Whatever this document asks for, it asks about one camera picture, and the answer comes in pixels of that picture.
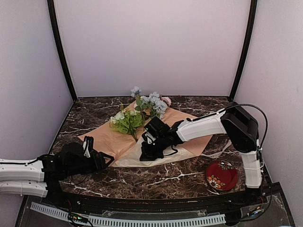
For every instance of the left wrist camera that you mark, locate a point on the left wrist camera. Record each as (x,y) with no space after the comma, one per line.
(88,145)

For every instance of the left black frame post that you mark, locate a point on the left black frame post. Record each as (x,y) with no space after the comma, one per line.
(60,50)

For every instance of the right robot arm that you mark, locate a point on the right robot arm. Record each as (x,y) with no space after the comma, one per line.
(234,122)

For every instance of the pink fake rose stem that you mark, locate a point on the pink fake rose stem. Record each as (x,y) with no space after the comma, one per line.
(167,100)

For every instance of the white printed ribbon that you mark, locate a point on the white printed ribbon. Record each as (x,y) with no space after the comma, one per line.
(216,155)

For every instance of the blue fake flower stem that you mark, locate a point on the blue fake flower stem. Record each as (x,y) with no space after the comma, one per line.
(156,106)

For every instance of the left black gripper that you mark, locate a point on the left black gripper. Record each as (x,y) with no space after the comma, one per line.
(101,160)

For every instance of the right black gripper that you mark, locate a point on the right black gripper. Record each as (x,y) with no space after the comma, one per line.
(147,155)

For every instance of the white slotted cable duct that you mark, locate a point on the white slotted cable duct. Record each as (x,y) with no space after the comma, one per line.
(131,219)

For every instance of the black frame post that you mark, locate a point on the black frame post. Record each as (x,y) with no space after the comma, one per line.
(60,50)
(245,49)

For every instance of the red floral plate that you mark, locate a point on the red floral plate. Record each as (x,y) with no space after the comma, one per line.
(221,175)

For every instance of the black front table rail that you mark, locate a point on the black front table rail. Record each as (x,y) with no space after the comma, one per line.
(85,198)

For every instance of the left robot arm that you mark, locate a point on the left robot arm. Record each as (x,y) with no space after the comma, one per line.
(41,176)

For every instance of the right black frame post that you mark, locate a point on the right black frame post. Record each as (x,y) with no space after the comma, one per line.
(245,49)

